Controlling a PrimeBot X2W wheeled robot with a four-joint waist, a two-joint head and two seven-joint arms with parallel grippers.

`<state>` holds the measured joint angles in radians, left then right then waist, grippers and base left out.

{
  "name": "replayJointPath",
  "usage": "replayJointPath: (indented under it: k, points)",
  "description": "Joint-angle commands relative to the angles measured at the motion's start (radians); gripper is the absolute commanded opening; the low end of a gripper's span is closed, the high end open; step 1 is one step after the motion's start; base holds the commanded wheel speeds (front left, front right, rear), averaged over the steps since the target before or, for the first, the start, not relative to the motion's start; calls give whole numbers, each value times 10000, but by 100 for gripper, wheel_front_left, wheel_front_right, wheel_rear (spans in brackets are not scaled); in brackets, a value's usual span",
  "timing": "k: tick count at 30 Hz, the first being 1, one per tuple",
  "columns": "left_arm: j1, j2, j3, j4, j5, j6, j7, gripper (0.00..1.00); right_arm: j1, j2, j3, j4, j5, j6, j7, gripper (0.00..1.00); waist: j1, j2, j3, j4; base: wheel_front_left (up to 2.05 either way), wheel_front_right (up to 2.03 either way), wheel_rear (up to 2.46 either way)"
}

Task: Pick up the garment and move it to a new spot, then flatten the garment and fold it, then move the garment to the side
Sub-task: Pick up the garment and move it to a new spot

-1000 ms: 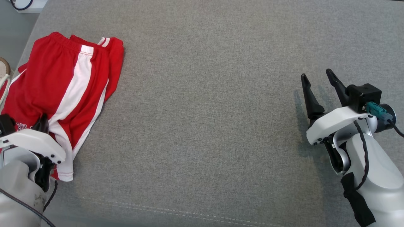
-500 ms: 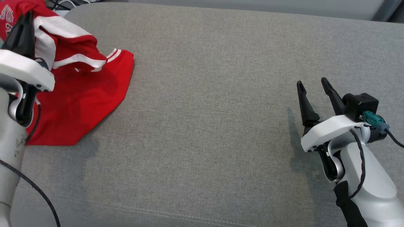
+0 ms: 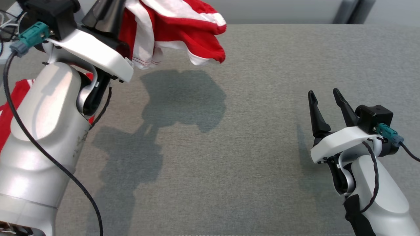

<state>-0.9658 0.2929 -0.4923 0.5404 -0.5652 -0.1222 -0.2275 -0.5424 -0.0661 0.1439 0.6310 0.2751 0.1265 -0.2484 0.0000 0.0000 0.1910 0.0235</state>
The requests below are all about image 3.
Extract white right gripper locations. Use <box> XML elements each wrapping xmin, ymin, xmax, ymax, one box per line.
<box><xmin>307</xmin><ymin>88</ymin><xmax>399</xmax><ymax>197</ymax></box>

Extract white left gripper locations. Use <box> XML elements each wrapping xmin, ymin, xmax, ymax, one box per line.
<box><xmin>44</xmin><ymin>0</ymin><xmax>134</xmax><ymax>116</ymax></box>

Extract red white basketball shorts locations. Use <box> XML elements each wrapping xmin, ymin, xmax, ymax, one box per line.
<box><xmin>118</xmin><ymin>0</ymin><xmax>227</xmax><ymax>70</ymax></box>

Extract red white Bulls jersey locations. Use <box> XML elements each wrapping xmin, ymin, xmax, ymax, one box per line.
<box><xmin>0</xmin><ymin>73</ymin><xmax>95</xmax><ymax>154</ymax></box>

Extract right camera cable teal plug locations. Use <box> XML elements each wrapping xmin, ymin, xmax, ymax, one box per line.
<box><xmin>376</xmin><ymin>123</ymin><xmax>420</xmax><ymax>163</ymax></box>

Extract camera cable teal plug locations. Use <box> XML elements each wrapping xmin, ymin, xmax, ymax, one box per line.
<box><xmin>3</xmin><ymin>21</ymin><xmax>104</xmax><ymax>236</ymax></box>
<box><xmin>376</xmin><ymin>123</ymin><xmax>420</xmax><ymax>163</ymax></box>

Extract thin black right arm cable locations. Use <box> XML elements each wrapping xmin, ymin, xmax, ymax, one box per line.
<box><xmin>359</xmin><ymin>139</ymin><xmax>380</xmax><ymax>213</ymax></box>

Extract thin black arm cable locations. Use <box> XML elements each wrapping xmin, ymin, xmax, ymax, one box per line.
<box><xmin>89</xmin><ymin>86</ymin><xmax>113</xmax><ymax>130</ymax></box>
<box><xmin>359</xmin><ymin>139</ymin><xmax>380</xmax><ymax>213</ymax></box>

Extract left camera cable teal plug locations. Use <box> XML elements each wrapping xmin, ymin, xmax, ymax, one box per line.
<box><xmin>3</xmin><ymin>21</ymin><xmax>104</xmax><ymax>236</ymax></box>

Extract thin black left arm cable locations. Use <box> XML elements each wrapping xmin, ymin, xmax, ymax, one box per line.
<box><xmin>89</xmin><ymin>86</ymin><xmax>113</xmax><ymax>130</ymax></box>

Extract white floor cable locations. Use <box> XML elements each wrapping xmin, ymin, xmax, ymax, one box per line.
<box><xmin>0</xmin><ymin>16</ymin><xmax>19</xmax><ymax>30</ymax></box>

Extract grey metal post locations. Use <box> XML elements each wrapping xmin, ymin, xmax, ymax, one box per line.
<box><xmin>332</xmin><ymin>0</ymin><xmax>359</xmax><ymax>25</ymax></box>
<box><xmin>348</xmin><ymin>0</ymin><xmax>377</xmax><ymax>25</ymax></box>

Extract white power strip with cables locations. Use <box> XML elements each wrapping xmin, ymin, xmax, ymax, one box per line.
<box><xmin>0</xmin><ymin>10</ymin><xmax>20</xmax><ymax>56</ymax></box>

